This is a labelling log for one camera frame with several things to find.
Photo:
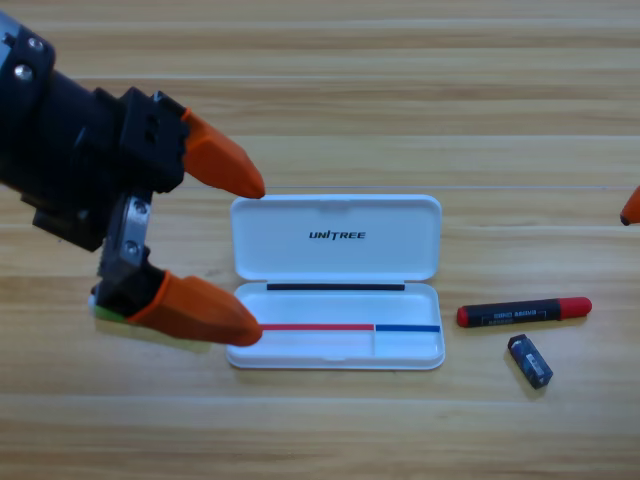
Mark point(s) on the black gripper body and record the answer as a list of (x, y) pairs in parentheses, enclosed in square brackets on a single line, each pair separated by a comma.
[(90, 150)]

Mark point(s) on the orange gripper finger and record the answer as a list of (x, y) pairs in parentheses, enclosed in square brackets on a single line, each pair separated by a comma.
[(632, 210), (220, 160), (200, 310)]

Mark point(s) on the green highlighter pen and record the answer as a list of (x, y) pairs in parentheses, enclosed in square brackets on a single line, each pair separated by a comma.
[(107, 315)]

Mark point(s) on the white Unitree pencil case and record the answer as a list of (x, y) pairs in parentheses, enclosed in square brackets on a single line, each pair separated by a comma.
[(335, 255)]

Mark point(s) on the red and black marker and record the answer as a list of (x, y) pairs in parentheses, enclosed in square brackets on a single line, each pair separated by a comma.
[(520, 312)]

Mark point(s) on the dark blue eraser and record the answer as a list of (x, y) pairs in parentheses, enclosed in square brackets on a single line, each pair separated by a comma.
[(531, 361)]

